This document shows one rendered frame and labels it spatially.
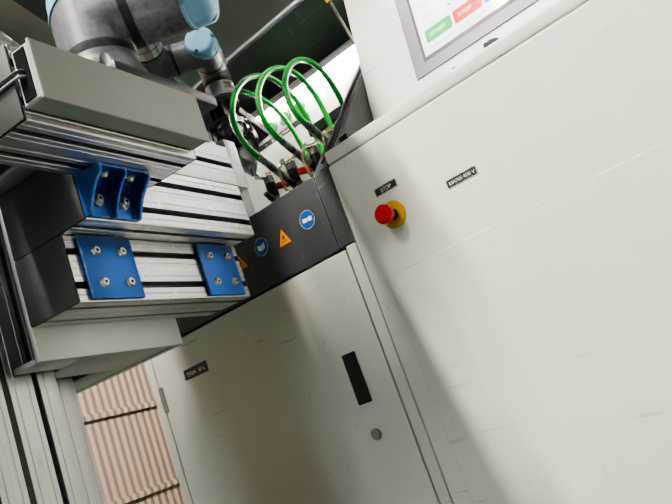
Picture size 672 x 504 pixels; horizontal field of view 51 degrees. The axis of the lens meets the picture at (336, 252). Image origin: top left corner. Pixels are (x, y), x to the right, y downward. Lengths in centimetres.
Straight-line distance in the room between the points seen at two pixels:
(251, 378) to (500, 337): 59
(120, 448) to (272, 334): 263
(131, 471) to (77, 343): 310
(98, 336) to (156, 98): 34
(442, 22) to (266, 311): 72
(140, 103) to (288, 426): 84
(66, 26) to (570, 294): 88
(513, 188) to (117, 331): 66
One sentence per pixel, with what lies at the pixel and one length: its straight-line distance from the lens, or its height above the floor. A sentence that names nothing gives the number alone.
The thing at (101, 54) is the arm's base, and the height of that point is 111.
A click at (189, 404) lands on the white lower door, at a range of 172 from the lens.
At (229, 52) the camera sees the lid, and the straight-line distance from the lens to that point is 218.
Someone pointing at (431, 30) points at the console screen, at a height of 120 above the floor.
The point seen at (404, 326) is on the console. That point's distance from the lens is 131.
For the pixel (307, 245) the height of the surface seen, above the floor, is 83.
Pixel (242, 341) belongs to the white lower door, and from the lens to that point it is 157.
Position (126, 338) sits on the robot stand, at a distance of 107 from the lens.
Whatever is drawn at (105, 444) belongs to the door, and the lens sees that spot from 400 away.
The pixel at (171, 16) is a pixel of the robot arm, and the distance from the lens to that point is 119.
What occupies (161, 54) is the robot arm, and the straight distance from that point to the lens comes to 180.
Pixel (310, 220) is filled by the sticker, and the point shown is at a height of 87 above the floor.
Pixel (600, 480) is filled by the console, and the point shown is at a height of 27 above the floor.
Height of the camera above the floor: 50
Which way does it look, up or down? 12 degrees up
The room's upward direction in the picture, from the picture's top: 20 degrees counter-clockwise
